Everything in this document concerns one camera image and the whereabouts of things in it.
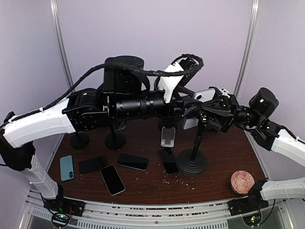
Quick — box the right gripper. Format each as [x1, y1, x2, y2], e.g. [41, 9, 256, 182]
[196, 94, 263, 133]

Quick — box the black phone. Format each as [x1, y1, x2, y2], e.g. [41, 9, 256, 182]
[183, 88, 215, 130]
[79, 156, 108, 174]

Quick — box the pink phone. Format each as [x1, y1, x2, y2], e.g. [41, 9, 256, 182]
[158, 148, 179, 175]

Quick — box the teal phone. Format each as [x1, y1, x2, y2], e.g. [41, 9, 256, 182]
[60, 155, 74, 181]
[117, 153, 149, 171]

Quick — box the white phone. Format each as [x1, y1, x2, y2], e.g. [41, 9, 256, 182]
[100, 165, 126, 196]

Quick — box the teal phone front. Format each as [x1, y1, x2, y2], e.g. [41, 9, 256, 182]
[60, 155, 74, 181]

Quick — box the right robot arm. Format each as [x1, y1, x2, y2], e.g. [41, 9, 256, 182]
[200, 87, 305, 211]

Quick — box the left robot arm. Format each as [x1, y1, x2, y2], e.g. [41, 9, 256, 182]
[0, 54, 203, 212]

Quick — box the black wedge phone stand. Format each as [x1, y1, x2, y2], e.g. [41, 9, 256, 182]
[204, 120, 222, 132]

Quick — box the white folding phone stand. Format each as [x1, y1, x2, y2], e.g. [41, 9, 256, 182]
[161, 126, 176, 148]

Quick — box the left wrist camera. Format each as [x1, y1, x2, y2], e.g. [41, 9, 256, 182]
[177, 58, 198, 88]

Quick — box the right aluminium frame post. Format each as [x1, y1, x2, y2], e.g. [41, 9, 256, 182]
[234, 0, 261, 99]

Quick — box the aluminium frame post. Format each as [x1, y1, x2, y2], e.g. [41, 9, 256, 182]
[50, 0, 73, 87]
[234, 0, 261, 99]

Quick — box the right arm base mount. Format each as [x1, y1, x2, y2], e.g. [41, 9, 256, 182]
[228, 197, 269, 227]

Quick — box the left aluminium frame post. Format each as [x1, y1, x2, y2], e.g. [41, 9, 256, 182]
[50, 0, 73, 87]

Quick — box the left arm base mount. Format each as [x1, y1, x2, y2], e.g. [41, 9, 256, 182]
[42, 198, 85, 228]

